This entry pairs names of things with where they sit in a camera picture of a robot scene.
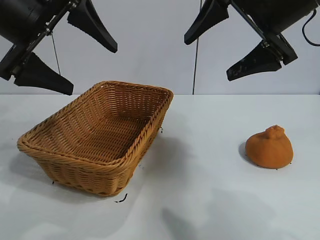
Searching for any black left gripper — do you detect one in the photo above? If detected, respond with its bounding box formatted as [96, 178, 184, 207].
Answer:
[0, 0, 118, 96]

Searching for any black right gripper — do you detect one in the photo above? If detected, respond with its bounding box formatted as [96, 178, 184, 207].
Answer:
[184, 0, 320, 82]

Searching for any brown wicker basket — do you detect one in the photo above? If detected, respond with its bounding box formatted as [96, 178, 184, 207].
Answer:
[16, 80, 175, 197]

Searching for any orange fruit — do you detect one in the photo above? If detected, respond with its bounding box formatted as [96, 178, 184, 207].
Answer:
[244, 124, 294, 170]

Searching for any white tablecloth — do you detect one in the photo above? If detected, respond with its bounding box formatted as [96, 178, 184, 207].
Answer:
[0, 93, 320, 240]

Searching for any black cable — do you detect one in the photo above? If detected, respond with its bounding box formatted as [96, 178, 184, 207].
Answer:
[301, 9, 320, 47]

